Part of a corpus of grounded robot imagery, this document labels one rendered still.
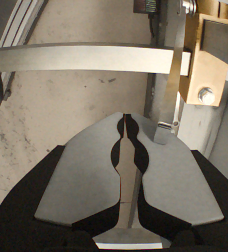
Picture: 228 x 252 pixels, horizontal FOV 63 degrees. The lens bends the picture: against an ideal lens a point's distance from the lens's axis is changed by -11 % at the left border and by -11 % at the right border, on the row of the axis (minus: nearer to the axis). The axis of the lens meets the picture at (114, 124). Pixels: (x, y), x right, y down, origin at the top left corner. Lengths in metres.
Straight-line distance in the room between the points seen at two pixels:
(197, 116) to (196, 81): 0.34
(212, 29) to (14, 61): 0.24
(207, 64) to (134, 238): 0.26
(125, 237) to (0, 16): 0.98
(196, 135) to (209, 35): 0.43
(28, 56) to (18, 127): 1.22
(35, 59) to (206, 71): 0.21
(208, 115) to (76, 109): 0.86
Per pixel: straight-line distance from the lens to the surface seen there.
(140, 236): 0.33
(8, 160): 1.73
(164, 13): 0.41
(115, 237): 0.33
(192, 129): 0.61
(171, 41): 0.36
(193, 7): 0.26
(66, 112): 1.29
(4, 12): 1.03
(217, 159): 0.65
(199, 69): 0.26
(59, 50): 0.25
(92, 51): 0.25
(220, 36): 0.21
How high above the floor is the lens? 1.10
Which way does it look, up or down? 59 degrees down
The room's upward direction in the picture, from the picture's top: 178 degrees counter-clockwise
